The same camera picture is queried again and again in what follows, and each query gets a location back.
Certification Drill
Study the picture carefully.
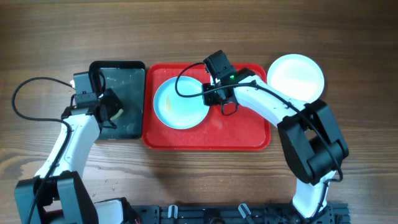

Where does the red plastic serving tray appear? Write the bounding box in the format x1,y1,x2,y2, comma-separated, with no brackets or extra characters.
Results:
142,63,271,151

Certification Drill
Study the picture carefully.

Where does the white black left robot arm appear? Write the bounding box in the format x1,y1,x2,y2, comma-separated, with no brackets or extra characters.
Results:
15,88,128,223

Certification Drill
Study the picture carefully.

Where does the light blue plate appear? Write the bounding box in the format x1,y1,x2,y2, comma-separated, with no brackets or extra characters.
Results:
153,77,210,129

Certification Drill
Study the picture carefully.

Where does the green yellow scrub sponge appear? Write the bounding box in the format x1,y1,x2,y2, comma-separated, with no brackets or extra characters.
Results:
110,109,123,121

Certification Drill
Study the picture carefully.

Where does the black soapy water tray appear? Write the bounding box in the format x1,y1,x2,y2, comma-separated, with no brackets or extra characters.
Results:
89,60,146,140

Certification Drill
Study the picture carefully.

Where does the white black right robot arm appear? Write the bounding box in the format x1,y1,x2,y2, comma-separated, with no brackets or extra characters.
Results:
202,68,349,221

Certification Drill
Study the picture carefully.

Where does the white plate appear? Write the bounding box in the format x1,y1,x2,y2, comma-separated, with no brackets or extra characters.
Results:
267,54,325,103

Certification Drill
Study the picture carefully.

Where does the black aluminium mounting rail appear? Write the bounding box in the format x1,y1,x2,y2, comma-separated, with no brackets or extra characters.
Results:
132,203,351,224

